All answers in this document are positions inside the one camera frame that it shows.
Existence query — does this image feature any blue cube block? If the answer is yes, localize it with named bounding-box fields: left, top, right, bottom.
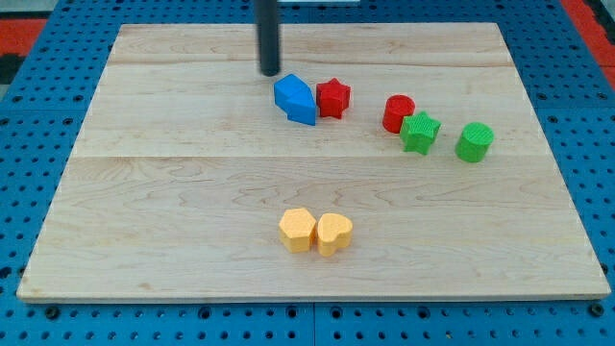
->
left=273, top=74, right=310, bottom=110

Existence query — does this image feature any red star block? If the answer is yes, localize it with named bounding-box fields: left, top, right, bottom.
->
left=316, top=78, right=352, bottom=119

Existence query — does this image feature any green star block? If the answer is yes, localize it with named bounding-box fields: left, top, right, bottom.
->
left=400, top=111, right=441, bottom=156

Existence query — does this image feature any yellow hexagon block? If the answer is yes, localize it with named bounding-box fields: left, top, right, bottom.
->
left=279, top=208, right=316, bottom=253

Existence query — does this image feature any yellow heart block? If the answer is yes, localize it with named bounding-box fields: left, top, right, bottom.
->
left=317, top=212, right=354, bottom=257

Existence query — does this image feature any blue triangular block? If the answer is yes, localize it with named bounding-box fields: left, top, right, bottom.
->
left=286, top=89, right=316, bottom=126

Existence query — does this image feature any light wooden board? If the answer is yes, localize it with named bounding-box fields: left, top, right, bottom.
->
left=17, top=22, right=610, bottom=304

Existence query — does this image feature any red cylinder block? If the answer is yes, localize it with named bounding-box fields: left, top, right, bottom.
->
left=382, top=94, right=415, bottom=134

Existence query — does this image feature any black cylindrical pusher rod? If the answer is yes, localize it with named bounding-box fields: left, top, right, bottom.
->
left=254, top=0, right=281, bottom=77

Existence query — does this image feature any green cylinder block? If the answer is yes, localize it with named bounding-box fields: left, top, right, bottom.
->
left=455, top=122, right=495, bottom=163

